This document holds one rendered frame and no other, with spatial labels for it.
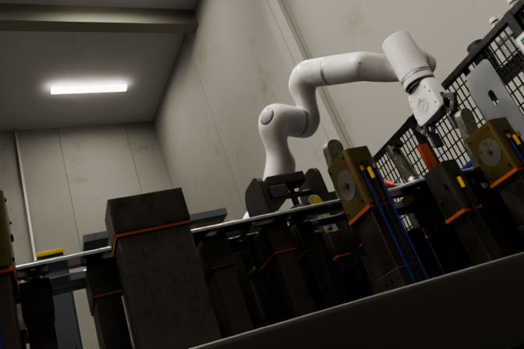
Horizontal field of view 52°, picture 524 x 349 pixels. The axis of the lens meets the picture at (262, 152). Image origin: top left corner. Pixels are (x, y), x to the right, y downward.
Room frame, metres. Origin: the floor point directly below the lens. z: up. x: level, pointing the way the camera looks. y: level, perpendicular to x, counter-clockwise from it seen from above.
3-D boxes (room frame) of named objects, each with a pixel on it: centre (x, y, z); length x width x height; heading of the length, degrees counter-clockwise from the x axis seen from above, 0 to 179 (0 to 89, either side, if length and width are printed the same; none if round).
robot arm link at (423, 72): (1.28, -0.46, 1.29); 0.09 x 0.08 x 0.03; 27
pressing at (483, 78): (1.44, -0.68, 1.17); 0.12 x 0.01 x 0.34; 27
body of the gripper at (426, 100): (1.28, -0.46, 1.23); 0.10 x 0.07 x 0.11; 27
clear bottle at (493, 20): (1.71, -0.97, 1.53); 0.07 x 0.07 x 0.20
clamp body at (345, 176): (0.97, -0.16, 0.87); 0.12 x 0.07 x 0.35; 27
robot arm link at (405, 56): (1.28, -0.46, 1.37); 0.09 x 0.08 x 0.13; 139
